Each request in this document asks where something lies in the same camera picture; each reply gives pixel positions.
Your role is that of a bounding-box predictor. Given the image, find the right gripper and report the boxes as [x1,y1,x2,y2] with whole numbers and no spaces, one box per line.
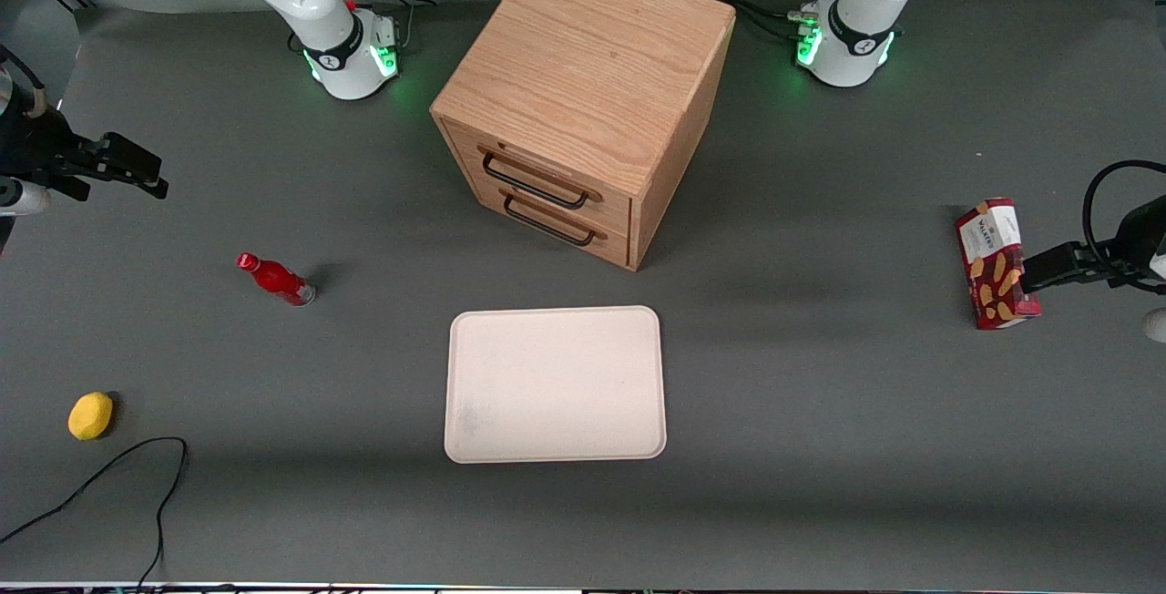
[0,106,170,201]

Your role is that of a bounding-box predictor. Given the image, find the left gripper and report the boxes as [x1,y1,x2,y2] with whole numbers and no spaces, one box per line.
[1020,196,1166,295]

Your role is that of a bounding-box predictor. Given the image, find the wooden drawer cabinet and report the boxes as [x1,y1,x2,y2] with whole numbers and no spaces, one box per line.
[430,0,737,272]

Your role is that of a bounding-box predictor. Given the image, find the red shortbread cookie box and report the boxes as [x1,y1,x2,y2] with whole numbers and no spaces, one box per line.
[955,198,1042,331]

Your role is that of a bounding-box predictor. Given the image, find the red plastic bottle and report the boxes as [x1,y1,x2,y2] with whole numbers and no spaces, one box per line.
[236,252,317,308]

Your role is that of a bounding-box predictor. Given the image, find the yellow lemon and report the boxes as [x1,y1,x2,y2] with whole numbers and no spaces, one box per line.
[68,392,115,441]

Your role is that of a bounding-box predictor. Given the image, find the grey table cover sheet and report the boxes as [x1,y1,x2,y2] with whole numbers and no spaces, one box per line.
[0,0,1166,588]

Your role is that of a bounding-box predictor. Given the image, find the beige rectangular tray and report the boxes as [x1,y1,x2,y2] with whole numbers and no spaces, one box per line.
[444,305,668,465]

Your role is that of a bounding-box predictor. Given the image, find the black cable loop at left gripper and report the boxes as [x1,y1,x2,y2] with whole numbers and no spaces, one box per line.
[1082,159,1166,291]

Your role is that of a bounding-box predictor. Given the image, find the black cable along right arm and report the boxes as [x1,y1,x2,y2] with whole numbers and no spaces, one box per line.
[0,46,48,114]

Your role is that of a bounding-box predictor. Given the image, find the thin black cable on table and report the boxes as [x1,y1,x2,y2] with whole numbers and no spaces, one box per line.
[0,436,189,591]

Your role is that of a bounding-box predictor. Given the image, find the black cables at left arm base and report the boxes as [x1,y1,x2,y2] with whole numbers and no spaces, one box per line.
[696,0,854,45]

